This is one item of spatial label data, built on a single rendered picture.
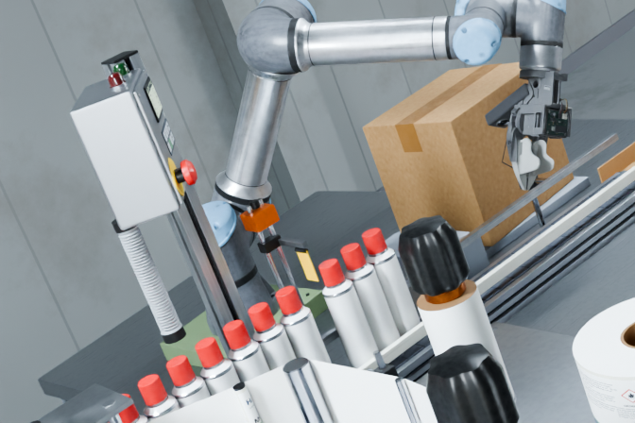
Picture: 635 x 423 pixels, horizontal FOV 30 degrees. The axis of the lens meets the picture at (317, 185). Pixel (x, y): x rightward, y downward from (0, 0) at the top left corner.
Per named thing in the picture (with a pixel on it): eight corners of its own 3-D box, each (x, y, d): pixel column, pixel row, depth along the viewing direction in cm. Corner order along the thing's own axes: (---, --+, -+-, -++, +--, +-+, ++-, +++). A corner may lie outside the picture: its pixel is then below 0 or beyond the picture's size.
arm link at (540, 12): (521, -11, 217) (569, -9, 215) (517, 48, 217) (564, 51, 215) (518, -19, 209) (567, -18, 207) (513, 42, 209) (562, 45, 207)
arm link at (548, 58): (511, 45, 212) (542, 51, 217) (509, 71, 212) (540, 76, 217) (541, 43, 206) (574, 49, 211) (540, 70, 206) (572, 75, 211)
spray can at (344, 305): (368, 383, 190) (326, 272, 184) (349, 378, 195) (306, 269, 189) (391, 366, 193) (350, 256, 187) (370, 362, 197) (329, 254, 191)
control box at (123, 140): (120, 231, 172) (67, 112, 166) (131, 196, 188) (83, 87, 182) (185, 208, 171) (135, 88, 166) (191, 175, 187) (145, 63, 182)
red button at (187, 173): (170, 168, 171) (189, 161, 171) (171, 161, 175) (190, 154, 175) (180, 192, 172) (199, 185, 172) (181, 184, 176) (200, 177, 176)
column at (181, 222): (270, 431, 198) (113, 61, 178) (255, 425, 202) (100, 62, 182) (290, 415, 200) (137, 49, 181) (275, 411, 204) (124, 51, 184)
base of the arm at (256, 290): (238, 341, 227) (219, 296, 224) (197, 330, 239) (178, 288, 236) (295, 300, 236) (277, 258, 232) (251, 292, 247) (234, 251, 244)
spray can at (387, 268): (407, 349, 197) (367, 241, 190) (390, 343, 201) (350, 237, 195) (431, 334, 199) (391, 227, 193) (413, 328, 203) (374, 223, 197)
